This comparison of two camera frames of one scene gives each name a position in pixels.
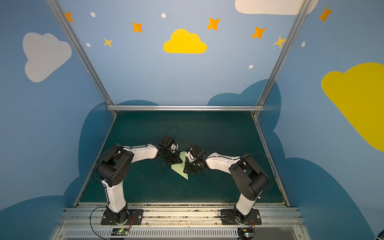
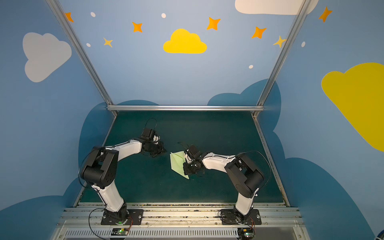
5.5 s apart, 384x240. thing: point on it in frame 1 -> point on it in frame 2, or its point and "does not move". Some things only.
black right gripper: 192,165 does not move
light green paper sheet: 179,167 does not move
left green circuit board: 120,231 does not move
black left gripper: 172,157 -> 157,147
